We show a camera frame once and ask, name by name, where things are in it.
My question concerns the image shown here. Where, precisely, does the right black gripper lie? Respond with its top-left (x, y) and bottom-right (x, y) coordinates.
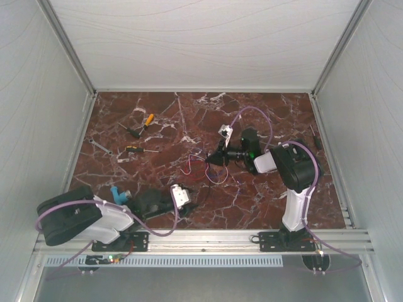
top-left (204, 138), bottom-right (247, 168)

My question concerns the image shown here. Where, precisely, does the red wire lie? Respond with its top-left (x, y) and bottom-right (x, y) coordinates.
top-left (181, 154), bottom-right (212, 179)

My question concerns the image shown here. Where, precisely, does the black zip tie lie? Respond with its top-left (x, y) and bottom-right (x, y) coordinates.
top-left (202, 163), bottom-right (212, 204)

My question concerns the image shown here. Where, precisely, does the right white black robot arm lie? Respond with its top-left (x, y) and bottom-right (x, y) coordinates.
top-left (205, 125), bottom-right (321, 250)

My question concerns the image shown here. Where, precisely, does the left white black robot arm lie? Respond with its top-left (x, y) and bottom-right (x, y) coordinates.
top-left (35, 184), bottom-right (197, 251)

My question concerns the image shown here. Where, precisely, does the blue plastic clamp tool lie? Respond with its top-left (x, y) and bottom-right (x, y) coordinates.
top-left (110, 186), bottom-right (132, 206)

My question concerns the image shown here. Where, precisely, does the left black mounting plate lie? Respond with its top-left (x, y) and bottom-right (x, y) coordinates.
top-left (91, 232), bottom-right (149, 252)

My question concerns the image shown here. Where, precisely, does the black mounting plate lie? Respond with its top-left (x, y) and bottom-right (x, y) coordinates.
top-left (91, 232), bottom-right (149, 252)
top-left (258, 230), bottom-right (316, 252)

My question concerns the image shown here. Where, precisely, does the black yellow phillips screwdriver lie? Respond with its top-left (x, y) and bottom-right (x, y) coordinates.
top-left (125, 146), bottom-right (159, 153)

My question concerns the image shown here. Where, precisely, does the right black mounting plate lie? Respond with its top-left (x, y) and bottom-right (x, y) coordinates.
top-left (258, 230), bottom-right (316, 252)

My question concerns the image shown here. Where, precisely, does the black screwdriver at right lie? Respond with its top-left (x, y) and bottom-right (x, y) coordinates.
top-left (310, 125), bottom-right (322, 150)

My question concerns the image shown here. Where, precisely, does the silver ratchet wrench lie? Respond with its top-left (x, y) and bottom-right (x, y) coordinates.
top-left (89, 138), bottom-right (113, 155)

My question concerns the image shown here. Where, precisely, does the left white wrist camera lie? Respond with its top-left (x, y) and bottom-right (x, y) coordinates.
top-left (170, 184), bottom-right (190, 209)

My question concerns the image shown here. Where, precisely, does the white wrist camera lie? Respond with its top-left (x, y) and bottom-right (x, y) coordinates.
top-left (170, 184), bottom-right (190, 209)
top-left (218, 125), bottom-right (233, 147)

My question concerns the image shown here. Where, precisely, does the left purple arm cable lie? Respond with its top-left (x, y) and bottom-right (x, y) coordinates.
top-left (34, 201), bottom-right (182, 281)

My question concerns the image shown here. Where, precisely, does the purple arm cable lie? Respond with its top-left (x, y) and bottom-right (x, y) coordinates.
top-left (34, 201), bottom-right (182, 281)
top-left (229, 106), bottom-right (363, 274)

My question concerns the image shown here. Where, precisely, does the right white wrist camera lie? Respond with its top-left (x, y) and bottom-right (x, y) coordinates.
top-left (218, 125), bottom-right (233, 147)

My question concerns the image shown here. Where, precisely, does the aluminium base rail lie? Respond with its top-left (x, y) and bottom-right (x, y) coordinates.
top-left (34, 228), bottom-right (375, 254)

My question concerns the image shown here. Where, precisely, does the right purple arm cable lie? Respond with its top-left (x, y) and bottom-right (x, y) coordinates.
top-left (229, 106), bottom-right (363, 274)

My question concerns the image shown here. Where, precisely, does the grey slotted cable duct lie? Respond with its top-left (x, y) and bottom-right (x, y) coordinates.
top-left (45, 255), bottom-right (284, 268)

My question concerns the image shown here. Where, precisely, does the yellow handle flat screwdriver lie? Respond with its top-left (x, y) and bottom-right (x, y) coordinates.
top-left (139, 114), bottom-right (154, 136)

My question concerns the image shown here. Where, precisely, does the black handle screwdriver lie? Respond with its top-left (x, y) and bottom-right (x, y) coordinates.
top-left (118, 123), bottom-right (140, 138)

